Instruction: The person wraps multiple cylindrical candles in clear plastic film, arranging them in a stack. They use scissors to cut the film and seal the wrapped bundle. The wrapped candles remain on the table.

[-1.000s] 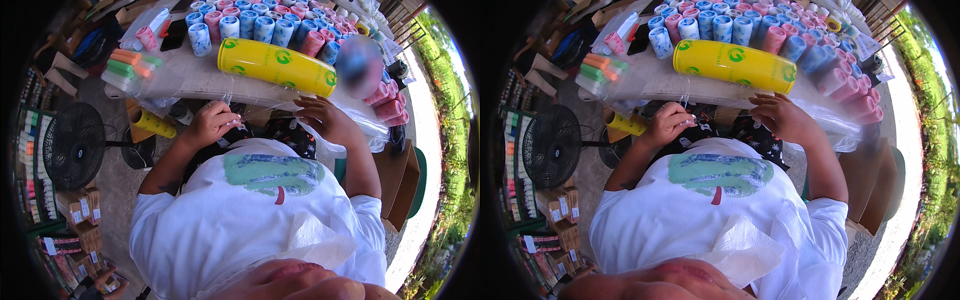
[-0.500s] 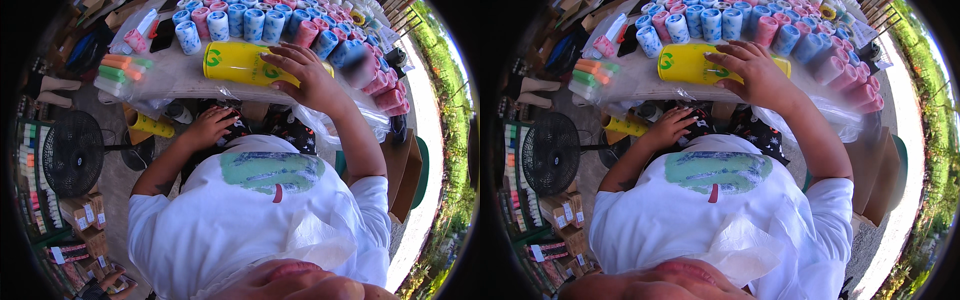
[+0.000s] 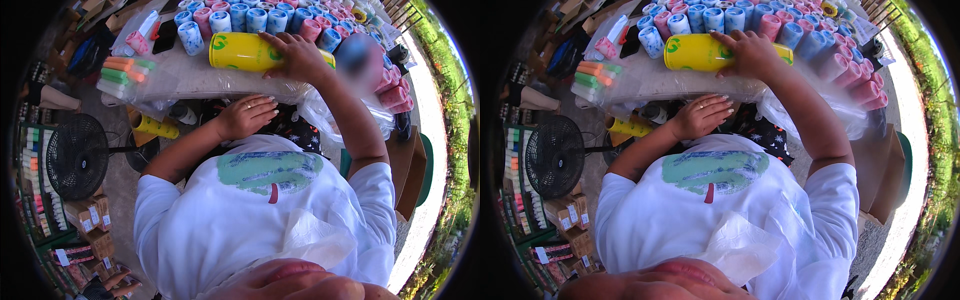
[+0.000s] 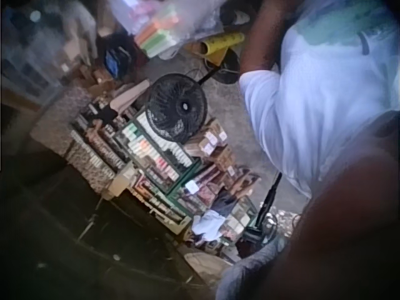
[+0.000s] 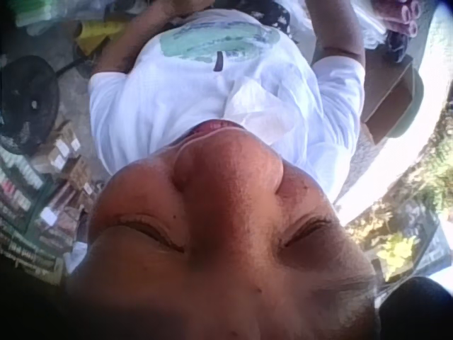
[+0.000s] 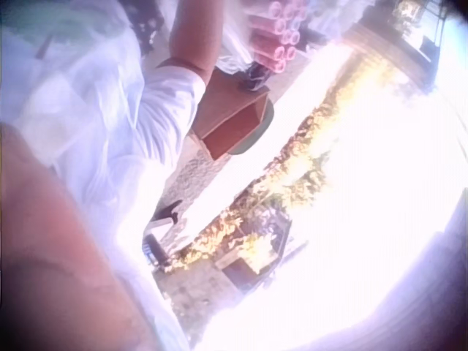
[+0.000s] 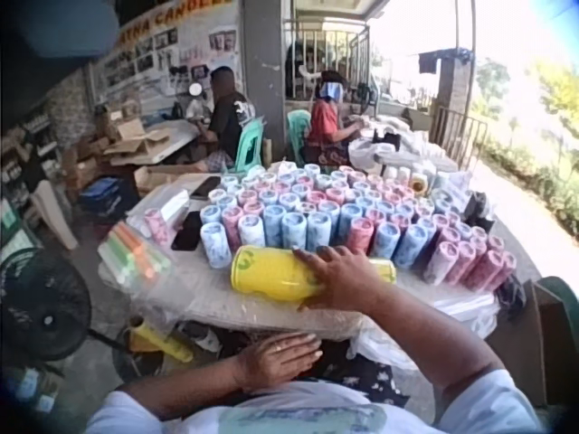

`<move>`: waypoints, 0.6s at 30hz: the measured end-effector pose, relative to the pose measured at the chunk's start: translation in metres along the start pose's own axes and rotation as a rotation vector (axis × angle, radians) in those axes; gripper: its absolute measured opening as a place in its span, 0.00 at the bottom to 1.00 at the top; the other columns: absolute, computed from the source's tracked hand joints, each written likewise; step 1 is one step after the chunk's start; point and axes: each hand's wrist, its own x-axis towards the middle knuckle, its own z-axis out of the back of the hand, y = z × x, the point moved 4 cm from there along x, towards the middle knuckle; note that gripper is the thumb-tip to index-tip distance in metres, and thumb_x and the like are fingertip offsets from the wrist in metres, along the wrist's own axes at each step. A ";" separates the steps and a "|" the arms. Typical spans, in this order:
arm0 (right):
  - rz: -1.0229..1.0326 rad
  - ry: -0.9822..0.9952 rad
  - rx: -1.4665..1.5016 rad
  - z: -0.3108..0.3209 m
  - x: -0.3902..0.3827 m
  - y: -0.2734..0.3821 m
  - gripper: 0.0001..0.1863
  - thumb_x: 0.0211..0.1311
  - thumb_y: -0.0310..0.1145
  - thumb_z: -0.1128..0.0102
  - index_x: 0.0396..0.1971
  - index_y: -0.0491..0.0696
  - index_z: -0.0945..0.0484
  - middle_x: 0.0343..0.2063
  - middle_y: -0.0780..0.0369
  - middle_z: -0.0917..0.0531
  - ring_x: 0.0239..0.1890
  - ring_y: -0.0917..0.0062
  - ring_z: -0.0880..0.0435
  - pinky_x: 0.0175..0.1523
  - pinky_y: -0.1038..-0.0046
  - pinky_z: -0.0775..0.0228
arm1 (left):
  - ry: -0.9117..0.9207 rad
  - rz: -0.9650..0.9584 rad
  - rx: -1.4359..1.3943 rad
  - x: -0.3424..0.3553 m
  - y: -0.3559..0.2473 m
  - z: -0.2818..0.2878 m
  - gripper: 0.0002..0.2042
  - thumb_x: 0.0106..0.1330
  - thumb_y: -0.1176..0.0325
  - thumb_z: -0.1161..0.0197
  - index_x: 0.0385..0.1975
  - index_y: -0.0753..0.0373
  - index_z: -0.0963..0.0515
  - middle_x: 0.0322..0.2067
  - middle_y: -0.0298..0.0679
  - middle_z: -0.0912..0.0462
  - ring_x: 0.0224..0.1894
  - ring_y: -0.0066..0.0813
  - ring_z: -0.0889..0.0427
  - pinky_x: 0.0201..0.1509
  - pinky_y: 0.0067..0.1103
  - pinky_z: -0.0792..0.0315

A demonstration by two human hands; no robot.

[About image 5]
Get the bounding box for person's left hand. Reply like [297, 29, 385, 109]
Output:
[159, 0, 217, 18]

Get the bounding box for yellow plastic bag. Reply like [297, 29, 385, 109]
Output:
[73, 19, 125, 57]

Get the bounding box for heap of green plastic bags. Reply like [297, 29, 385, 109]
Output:
[13, 0, 93, 31]

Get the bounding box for heap of clear plastic bags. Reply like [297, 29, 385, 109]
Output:
[348, 0, 390, 50]

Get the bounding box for black round fan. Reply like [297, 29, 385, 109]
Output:
[0, 55, 60, 155]

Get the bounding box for stack of maroon rolls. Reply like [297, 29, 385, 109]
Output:
[384, 0, 425, 37]

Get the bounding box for open brown cardboard box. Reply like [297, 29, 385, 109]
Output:
[363, 55, 425, 145]

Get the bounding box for rack of small packets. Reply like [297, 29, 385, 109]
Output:
[0, 144, 67, 284]

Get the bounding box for green plants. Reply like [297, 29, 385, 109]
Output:
[348, 106, 453, 281]

